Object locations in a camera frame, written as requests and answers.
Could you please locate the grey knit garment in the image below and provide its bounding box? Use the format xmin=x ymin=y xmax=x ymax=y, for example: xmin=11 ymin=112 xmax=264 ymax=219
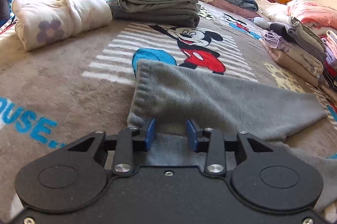
xmin=127 ymin=59 xmax=336 ymax=211

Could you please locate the folded colourful clothes stack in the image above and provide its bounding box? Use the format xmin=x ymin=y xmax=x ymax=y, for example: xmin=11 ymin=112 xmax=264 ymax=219
xmin=322 ymin=30 xmax=337 ymax=93

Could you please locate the folded purple beige clothes stack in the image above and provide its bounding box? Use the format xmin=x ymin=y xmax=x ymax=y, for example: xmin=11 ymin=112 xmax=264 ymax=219
xmin=253 ymin=16 xmax=327 ymax=87

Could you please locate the folded grey clothes stack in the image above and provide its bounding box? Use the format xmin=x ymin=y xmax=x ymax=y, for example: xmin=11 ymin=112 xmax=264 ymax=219
xmin=107 ymin=0 xmax=201 ymax=28

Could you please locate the Mickey Mouse brown blanket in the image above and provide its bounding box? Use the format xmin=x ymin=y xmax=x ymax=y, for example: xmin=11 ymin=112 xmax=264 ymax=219
xmin=1 ymin=4 xmax=336 ymax=221

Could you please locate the white floral folded quilt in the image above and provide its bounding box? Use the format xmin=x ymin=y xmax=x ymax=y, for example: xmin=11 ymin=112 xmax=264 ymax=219
xmin=12 ymin=0 xmax=112 ymax=51

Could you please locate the pink fluffy blanket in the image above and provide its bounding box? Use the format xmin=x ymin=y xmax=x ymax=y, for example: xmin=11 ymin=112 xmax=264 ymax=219
xmin=287 ymin=0 xmax=337 ymax=37

